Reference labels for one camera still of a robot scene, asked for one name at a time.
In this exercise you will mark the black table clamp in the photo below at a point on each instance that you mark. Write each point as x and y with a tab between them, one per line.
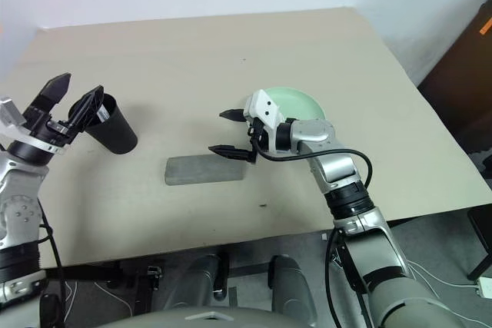
154	271

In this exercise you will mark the white power strip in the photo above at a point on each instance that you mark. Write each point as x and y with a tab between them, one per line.
485	286

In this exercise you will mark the grey robot torso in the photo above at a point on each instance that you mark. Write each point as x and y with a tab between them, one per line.
209	318

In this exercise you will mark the dark brown cabinet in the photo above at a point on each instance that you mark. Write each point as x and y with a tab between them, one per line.
457	86

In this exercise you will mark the grey glasses case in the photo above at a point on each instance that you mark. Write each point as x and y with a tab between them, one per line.
203	169

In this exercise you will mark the light green plate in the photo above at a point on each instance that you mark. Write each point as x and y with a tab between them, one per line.
300	103

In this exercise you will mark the black table frame bar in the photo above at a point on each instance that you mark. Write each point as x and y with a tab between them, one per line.
96	270

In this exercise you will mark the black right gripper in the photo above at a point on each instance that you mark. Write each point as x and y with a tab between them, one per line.
258	136

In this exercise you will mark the orange sticker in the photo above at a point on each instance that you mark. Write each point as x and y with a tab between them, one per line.
487	26

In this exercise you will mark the metal table clamp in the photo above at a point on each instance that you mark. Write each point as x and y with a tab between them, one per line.
339	257

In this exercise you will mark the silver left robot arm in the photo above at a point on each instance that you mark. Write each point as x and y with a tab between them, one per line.
19	205

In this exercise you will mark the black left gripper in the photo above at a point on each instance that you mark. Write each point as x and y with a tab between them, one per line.
50	128

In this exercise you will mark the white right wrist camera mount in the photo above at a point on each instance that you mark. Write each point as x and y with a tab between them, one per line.
265	107

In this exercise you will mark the grey rounded robot leg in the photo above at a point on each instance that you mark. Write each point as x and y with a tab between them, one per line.
290	282
200	278

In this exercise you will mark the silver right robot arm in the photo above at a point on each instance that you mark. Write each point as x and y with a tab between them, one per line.
338	170

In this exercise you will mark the black plastic cup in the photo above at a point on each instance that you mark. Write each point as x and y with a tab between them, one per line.
115	132

